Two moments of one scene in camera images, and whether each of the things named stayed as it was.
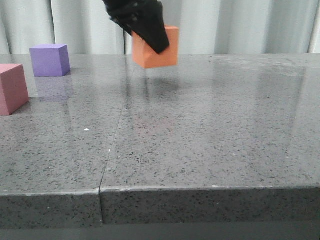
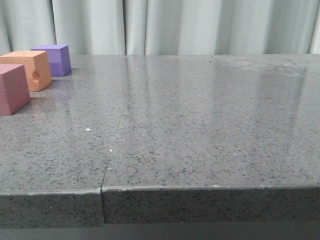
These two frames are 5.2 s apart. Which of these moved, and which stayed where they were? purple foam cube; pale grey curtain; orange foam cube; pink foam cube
Moved: orange foam cube
Stayed: purple foam cube; pale grey curtain; pink foam cube
